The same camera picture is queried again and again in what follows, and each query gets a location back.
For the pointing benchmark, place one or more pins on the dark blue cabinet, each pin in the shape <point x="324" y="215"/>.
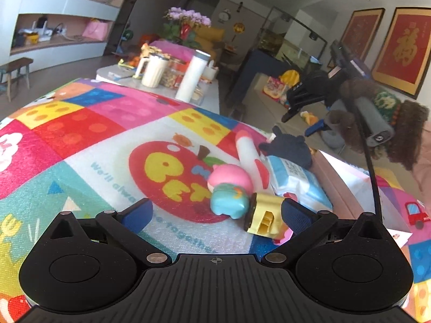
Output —
<point x="249" y="74"/>

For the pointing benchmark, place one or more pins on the pink and blue squishy doll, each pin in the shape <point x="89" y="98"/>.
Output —
<point x="229" y="183"/>

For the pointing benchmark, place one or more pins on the pink gift bag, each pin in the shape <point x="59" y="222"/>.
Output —
<point x="95" y="30"/>

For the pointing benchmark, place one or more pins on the grey neck pillow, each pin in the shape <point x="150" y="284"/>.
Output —
<point x="331" y="139"/>

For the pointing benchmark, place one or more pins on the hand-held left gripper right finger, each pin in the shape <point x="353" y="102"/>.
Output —
<point x="299" y="216"/>

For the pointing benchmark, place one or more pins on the white thermos bottle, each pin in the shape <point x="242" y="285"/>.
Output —
<point x="190" y="77"/>

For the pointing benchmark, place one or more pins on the beige sofa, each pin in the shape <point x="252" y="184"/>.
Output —
<point x="333" y="156"/>

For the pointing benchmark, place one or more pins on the red framed wall picture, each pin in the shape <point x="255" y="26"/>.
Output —
<point x="404" y="50"/>
<point x="361" y="33"/>

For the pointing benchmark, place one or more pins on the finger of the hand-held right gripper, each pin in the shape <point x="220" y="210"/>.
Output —
<point x="299" y="111"/>
<point x="318" y="128"/>

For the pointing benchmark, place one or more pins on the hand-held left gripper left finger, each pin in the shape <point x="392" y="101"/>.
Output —
<point x="134" y="214"/>

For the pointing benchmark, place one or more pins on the orange plush toy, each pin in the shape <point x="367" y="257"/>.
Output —
<point x="309" y="118"/>

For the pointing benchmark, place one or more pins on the yellow backpack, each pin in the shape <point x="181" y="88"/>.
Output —
<point x="291" y="76"/>

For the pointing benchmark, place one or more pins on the glass fish tank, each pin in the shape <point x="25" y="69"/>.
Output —
<point x="296" y="43"/>

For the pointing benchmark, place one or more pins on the colourful toy box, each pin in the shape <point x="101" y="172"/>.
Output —
<point x="274" y="87"/>

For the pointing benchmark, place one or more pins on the black plush toy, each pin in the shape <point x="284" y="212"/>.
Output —
<point x="289" y="148"/>

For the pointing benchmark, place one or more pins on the cream lidded mug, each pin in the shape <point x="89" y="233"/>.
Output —
<point x="153" y="72"/>

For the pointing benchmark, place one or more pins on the pink potted flowers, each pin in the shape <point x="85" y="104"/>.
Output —
<point x="187" y="20"/>

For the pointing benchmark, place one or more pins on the colourful printed play mat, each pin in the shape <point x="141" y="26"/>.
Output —
<point x="84" y="134"/>

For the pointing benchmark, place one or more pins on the wooden stool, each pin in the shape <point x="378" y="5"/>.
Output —
<point x="16" y="64"/>

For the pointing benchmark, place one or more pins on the blue wet wipes pack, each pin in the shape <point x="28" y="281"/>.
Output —
<point x="296" y="183"/>

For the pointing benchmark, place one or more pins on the clear snack jar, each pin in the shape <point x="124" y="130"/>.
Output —
<point x="171" y="74"/>

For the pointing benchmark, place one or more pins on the white paper sheet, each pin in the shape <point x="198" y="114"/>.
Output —
<point x="399" y="237"/>

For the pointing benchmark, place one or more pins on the round wall clock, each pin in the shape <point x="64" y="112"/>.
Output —
<point x="224" y="16"/>

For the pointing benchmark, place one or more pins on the white wall shelf unit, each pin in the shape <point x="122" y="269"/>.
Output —
<point x="67" y="6"/>

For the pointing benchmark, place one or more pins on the yellow round wall ornament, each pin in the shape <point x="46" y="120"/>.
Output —
<point x="238" y="27"/>

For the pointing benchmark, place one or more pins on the yellow plastic toy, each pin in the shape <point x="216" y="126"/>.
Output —
<point x="264" y="213"/>

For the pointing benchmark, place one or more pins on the white router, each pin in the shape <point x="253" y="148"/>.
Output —
<point x="42" y="32"/>

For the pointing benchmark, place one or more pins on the white and red toy rocket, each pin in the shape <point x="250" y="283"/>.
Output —
<point x="247" y="151"/>

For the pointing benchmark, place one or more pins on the yellow box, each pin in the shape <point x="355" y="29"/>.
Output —
<point x="32" y="38"/>

